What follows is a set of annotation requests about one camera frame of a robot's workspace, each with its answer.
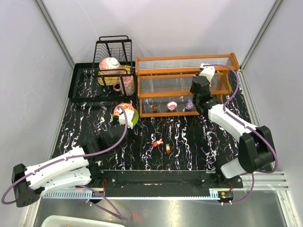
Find pink piglet toy figure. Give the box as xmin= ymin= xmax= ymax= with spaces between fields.
xmin=153 ymin=139 xmax=163 ymax=147

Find brown haired small toy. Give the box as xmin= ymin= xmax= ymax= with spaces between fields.
xmin=152 ymin=104 xmax=158 ymax=113

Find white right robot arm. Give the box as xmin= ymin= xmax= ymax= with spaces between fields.
xmin=190 ymin=76 xmax=278 ymax=179

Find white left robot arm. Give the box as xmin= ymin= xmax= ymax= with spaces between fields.
xmin=11 ymin=123 xmax=142 ymax=208

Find wooden tiered display shelf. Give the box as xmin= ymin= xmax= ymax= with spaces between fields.
xmin=135 ymin=53 xmax=239 ymax=117

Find purple bunny toy figure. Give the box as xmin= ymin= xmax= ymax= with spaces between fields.
xmin=185 ymin=99 xmax=194 ymax=112

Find orange patterned white bowl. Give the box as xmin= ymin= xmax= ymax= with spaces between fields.
xmin=113 ymin=103 xmax=134 ymax=116

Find pink white lamb toy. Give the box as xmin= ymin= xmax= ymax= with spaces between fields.
xmin=167 ymin=101 xmax=178 ymax=111

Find pink floral mug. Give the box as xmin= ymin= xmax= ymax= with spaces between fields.
xmin=113 ymin=76 xmax=135 ymax=96

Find black drain tray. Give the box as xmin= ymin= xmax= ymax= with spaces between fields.
xmin=68 ymin=63 xmax=137 ymax=103

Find yellow plate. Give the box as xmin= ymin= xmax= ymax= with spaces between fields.
xmin=98 ymin=65 xmax=132 ymax=86

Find pink floral bowl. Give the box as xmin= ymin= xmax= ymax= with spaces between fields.
xmin=98 ymin=57 xmax=121 ymax=75

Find white plastic bin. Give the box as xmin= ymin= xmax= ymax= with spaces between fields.
xmin=41 ymin=215 xmax=124 ymax=227

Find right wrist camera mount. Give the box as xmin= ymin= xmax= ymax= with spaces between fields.
xmin=198 ymin=63 xmax=216 ymax=82

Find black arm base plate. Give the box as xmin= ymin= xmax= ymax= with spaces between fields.
xmin=89 ymin=170 xmax=243 ymax=189

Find black wire dish rack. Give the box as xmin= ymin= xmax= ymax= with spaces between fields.
xmin=92 ymin=35 xmax=136 ymax=97

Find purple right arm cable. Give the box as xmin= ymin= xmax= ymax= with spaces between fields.
xmin=194 ymin=63 xmax=278 ymax=205

